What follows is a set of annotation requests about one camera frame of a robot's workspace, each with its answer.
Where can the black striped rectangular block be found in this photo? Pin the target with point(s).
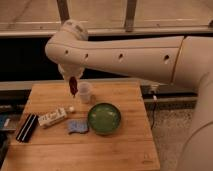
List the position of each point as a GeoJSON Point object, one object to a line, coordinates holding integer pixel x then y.
{"type": "Point", "coordinates": [27, 128]}

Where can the blue sponge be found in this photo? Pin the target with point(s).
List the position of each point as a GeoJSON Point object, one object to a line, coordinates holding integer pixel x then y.
{"type": "Point", "coordinates": [78, 126]}

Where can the green bowl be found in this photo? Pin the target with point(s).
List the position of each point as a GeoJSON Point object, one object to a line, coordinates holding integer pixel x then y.
{"type": "Point", "coordinates": [104, 118]}

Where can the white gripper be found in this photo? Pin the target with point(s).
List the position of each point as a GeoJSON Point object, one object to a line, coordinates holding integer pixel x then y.
{"type": "Point", "coordinates": [68, 71]}

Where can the white rectangular box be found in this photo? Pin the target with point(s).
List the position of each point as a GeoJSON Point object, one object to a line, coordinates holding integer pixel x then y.
{"type": "Point", "coordinates": [50, 119]}

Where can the wooden table board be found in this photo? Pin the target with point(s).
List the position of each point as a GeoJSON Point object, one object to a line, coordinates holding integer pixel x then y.
{"type": "Point", "coordinates": [131, 148]}

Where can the dark red pepper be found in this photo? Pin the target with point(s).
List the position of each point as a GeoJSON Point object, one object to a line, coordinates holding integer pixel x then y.
{"type": "Point", "coordinates": [73, 86]}

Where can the small white ball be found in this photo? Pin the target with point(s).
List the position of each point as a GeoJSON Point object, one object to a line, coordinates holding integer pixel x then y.
{"type": "Point", "coordinates": [71, 109]}

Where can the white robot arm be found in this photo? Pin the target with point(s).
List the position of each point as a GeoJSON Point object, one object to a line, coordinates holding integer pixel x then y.
{"type": "Point", "coordinates": [181, 60]}

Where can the white ceramic cup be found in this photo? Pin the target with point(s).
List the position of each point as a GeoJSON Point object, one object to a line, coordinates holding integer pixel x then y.
{"type": "Point", "coordinates": [85, 91]}

